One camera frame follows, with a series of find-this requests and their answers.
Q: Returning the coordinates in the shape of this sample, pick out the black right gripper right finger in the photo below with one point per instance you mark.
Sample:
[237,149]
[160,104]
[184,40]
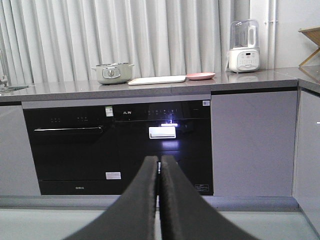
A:
[185,215]

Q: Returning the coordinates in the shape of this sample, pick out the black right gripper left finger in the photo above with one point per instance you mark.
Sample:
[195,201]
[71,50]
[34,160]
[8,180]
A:
[132,215]

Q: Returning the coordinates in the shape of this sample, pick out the cream bear print tray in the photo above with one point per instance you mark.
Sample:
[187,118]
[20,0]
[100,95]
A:
[157,80]

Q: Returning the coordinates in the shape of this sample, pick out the pink round plate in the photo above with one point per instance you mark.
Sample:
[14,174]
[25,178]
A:
[200,76]

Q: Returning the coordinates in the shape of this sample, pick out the black drawer sterilizer cabinet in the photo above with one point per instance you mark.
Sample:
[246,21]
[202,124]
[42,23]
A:
[178,128]

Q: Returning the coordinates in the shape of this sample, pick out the black built-in dishwasher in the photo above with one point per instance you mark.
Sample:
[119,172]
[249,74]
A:
[74,150]

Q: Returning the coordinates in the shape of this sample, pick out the grey cabinet door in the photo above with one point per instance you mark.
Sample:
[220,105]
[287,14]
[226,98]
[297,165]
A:
[253,143]

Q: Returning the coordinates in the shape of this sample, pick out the pale green electric cooking pot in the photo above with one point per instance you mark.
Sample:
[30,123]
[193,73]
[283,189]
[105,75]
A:
[113,73]

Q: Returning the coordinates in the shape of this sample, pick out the white soy milk blender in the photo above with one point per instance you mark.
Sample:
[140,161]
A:
[244,52]

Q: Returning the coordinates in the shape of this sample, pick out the steel sink faucet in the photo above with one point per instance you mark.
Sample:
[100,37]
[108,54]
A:
[5,79]

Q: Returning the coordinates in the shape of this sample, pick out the white pleated curtain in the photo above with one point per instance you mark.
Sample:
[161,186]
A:
[61,40]

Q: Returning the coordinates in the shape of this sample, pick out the white wall pipe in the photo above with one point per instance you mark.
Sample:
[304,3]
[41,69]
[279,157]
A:
[270,22]

